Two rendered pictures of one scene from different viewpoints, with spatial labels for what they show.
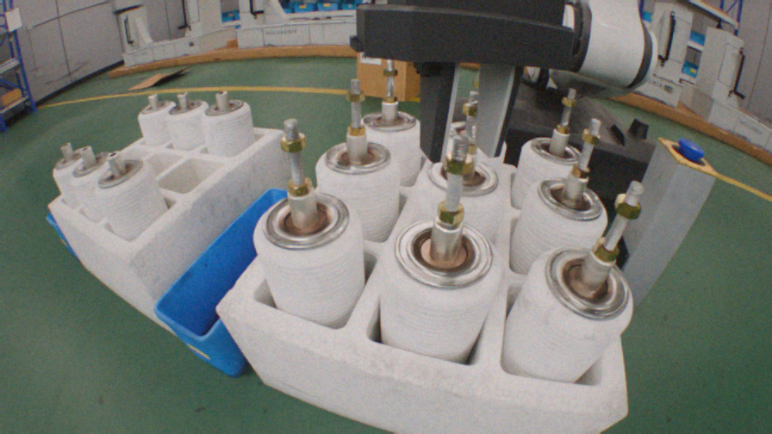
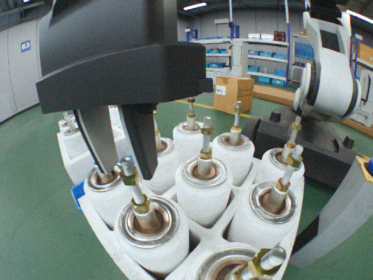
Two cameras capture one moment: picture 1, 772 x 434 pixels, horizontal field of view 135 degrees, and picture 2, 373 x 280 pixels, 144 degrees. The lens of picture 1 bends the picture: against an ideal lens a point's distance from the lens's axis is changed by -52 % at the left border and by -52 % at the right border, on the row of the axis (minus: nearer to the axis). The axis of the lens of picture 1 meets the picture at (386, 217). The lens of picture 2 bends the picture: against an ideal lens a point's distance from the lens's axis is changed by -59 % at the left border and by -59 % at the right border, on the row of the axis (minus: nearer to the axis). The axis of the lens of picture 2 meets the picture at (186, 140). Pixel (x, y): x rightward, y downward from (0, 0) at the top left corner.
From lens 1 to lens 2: 0.17 m
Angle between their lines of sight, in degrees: 21
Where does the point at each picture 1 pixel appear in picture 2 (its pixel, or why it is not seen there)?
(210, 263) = not seen: hidden behind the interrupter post
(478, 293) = (147, 255)
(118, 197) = (68, 140)
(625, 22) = (341, 73)
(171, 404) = (71, 227)
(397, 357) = (123, 257)
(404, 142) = (193, 141)
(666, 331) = (331, 271)
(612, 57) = (333, 95)
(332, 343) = (104, 235)
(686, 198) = (365, 206)
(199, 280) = not seen: hidden behind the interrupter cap
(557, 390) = not seen: outside the picture
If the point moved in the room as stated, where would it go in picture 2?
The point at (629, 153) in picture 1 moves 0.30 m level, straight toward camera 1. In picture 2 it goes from (340, 157) to (314, 198)
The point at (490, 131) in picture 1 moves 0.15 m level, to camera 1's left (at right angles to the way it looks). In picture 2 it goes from (138, 159) to (59, 132)
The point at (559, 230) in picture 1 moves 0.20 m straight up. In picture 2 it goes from (251, 226) to (308, 31)
